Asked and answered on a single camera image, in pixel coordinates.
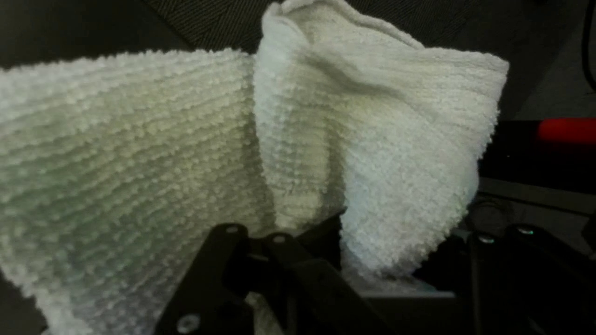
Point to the red plastic piece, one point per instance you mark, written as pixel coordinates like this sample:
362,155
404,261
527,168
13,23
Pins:
568,131

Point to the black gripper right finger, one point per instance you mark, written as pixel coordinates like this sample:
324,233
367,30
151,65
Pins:
533,280

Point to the white terry towel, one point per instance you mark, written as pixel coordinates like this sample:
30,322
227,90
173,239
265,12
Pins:
155,173

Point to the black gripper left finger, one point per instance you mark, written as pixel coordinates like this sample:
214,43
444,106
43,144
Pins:
298,272

